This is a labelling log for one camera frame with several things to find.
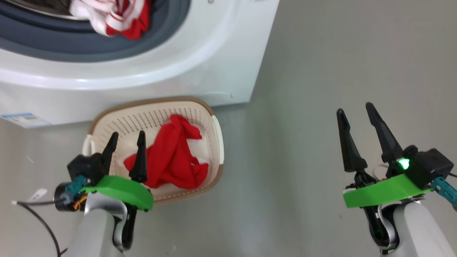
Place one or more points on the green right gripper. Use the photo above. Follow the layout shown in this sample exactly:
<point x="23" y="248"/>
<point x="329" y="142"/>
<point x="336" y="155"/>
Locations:
<point x="382" y="194"/>

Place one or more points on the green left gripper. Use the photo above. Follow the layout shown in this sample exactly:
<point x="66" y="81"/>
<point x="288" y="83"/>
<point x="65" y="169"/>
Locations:
<point x="121" y="191"/>

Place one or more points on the plain red garment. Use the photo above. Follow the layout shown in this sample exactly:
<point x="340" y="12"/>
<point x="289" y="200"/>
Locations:
<point x="171" y="157"/>

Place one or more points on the red white striped garment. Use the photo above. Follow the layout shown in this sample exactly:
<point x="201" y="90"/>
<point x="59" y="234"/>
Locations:
<point x="117" y="16"/>

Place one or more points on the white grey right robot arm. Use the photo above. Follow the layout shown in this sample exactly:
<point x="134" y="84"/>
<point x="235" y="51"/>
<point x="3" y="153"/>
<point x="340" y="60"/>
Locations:
<point x="414" y="232"/>

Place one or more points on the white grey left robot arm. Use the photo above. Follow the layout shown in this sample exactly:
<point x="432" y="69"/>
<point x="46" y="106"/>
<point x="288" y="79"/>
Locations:
<point x="96" y="228"/>

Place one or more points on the beige perforated laundry basket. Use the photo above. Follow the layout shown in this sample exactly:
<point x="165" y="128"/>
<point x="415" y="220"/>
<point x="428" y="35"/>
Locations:
<point x="150" y="117"/>

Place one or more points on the white washing machine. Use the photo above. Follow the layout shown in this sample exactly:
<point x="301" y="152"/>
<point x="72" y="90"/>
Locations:
<point x="200" y="53"/>

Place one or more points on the blue white energy label sticker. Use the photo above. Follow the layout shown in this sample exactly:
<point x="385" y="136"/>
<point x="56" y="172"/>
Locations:
<point x="25" y="120"/>

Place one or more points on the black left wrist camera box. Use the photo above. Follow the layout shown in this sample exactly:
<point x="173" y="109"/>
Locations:
<point x="84" y="169"/>

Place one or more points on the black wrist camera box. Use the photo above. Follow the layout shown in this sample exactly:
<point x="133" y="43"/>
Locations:
<point x="426" y="166"/>
<point x="84" y="169"/>

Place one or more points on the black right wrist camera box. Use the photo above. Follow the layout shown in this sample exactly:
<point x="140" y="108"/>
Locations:
<point x="426" y="166"/>

